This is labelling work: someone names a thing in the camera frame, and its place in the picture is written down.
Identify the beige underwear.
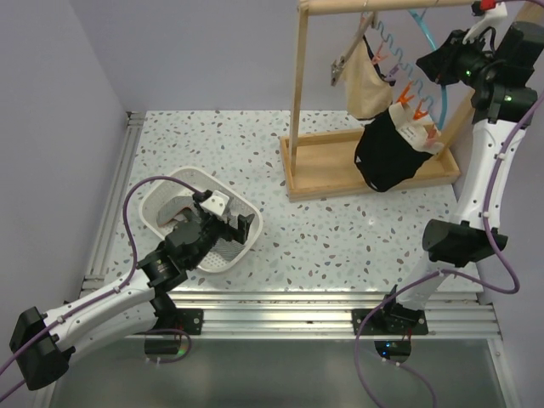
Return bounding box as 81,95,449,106
341,37,393,120

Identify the white perforated plastic basket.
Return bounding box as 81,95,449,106
139,167,264,274

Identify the blue plastic clip hanger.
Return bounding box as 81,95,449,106
371,12,448,130

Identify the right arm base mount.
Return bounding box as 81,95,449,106
360,309,429,363

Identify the wooden clothes rack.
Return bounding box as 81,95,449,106
280,1,474,201

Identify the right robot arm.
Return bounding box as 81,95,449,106
378,21,543,334

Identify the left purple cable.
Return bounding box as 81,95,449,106
0,177,205,400

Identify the wooden clip hanger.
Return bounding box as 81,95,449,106
330,11,377,87

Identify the aluminium rail frame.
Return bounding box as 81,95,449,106
31,110,524,408

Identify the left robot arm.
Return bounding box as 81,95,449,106
9,204,263,391

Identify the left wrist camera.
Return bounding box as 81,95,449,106
200,190,230,218

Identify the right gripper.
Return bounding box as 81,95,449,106
418,27,501,89

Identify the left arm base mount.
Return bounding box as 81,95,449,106
144,309,204,358

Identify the grey striped underwear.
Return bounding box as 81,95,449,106
156,195,244,262

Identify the black underwear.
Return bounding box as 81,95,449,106
354,102,445,192

